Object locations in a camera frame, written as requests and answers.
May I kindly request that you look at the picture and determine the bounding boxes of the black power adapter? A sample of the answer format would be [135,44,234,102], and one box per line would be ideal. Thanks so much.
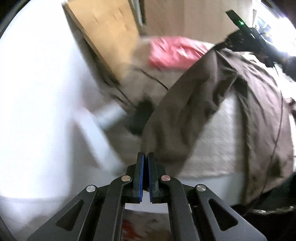
[128,98,154,136]

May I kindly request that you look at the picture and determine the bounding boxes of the folded pink shirt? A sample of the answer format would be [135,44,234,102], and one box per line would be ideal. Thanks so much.
[148,36,214,70]

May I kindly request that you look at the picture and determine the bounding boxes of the brown fleece garment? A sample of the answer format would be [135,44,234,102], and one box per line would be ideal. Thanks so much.
[140,44,296,205]

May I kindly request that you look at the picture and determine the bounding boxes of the light wood board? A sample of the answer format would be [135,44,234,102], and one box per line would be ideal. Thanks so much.
[144,0,253,44]

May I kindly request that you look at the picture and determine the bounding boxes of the knotty pine wood panel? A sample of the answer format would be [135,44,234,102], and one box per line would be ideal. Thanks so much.
[65,0,139,81]

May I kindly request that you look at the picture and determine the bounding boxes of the plaid beige table cloth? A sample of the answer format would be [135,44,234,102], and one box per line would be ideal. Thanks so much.
[101,37,296,179]

